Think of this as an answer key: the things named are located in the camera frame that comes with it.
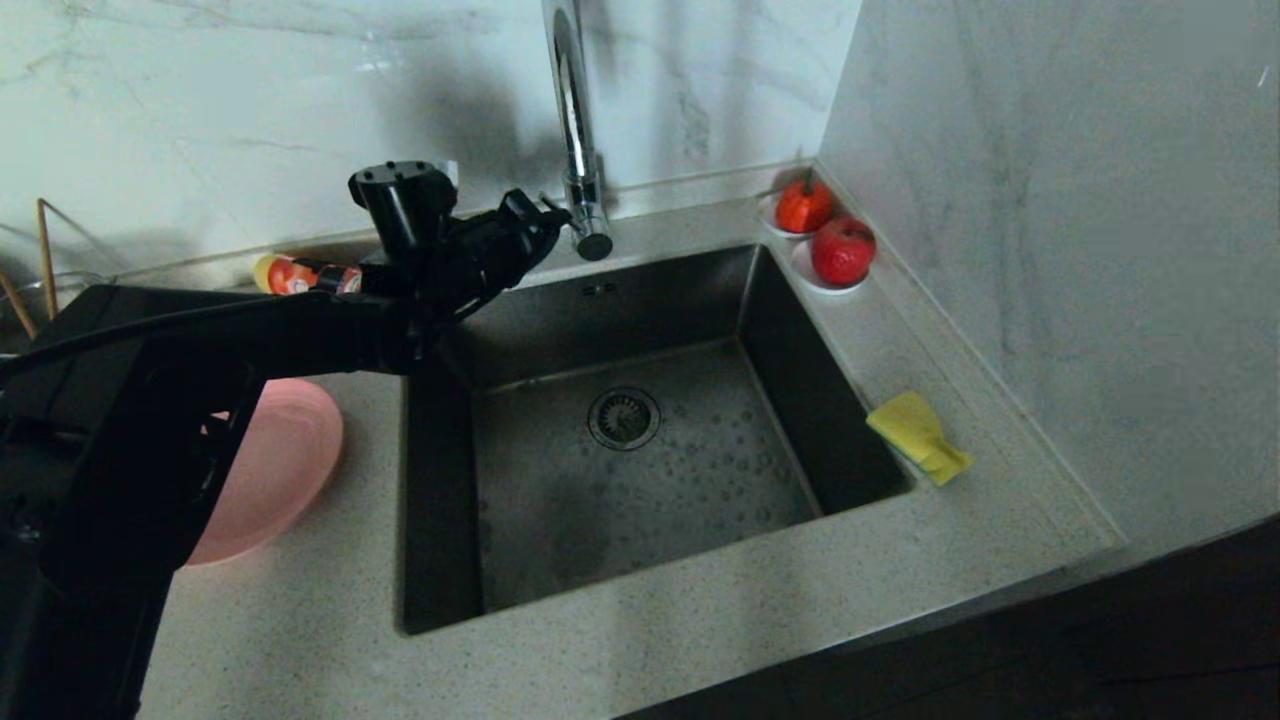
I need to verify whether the chrome faucet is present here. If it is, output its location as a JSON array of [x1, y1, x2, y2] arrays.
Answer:
[[540, 0, 614, 261]]

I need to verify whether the yellow dish soap bottle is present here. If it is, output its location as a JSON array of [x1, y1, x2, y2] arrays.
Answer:
[[253, 253, 363, 297]]

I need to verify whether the pink round plate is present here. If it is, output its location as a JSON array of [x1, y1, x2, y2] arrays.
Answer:
[[185, 378, 345, 567]]

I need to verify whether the yellow green sponge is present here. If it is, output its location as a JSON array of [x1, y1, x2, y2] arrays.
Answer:
[[866, 392, 973, 487]]

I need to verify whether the metal sink drain strainer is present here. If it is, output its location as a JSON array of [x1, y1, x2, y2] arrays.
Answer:
[[587, 387, 662, 451]]

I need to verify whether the stainless steel sink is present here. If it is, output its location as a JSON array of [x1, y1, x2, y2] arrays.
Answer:
[[398, 245, 913, 635]]

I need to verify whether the orange-red tomato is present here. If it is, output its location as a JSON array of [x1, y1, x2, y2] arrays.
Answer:
[[776, 170, 835, 235]]

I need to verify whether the red apple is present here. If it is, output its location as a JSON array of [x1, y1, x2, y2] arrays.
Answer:
[[810, 218, 877, 288]]

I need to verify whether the brown wooden chopstick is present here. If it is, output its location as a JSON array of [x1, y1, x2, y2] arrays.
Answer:
[[0, 268, 39, 341], [38, 198, 59, 319]]

